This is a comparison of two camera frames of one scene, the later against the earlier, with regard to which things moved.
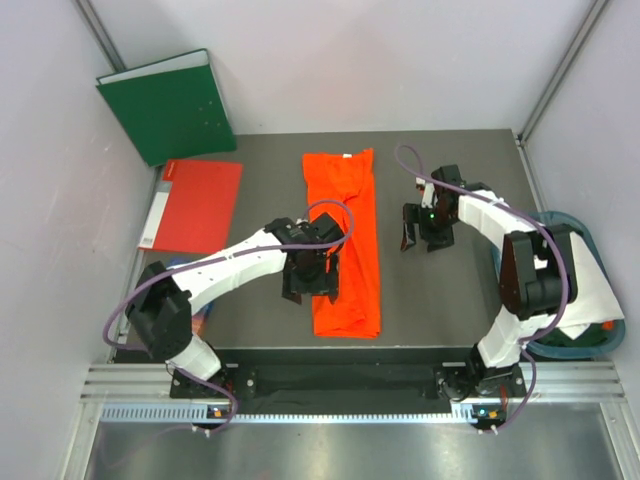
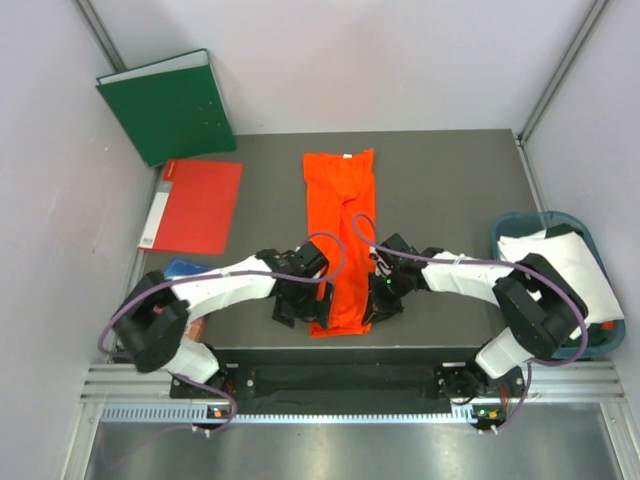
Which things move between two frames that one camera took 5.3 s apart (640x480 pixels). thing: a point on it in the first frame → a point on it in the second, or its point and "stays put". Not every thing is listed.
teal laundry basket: [575, 225] stays put
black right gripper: [414, 214] → [377, 306]
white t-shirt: [596, 301] stays put
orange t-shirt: [349, 179] stays put
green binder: [170, 108] stays put
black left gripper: [326, 283] → [314, 310]
